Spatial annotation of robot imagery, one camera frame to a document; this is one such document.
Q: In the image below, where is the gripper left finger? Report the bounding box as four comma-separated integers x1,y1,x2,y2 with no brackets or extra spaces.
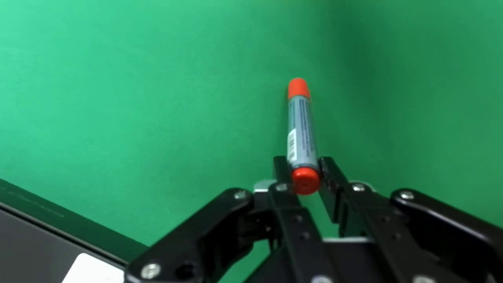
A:
125,156,330,283

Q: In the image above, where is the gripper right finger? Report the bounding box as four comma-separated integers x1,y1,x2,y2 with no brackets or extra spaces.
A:
318,156,503,283

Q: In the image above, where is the grey marker with orange cap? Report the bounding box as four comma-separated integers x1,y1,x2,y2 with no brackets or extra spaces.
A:
287,77,321,195

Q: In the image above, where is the white paper sheet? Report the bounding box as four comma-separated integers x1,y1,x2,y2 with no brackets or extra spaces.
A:
62,253,125,283

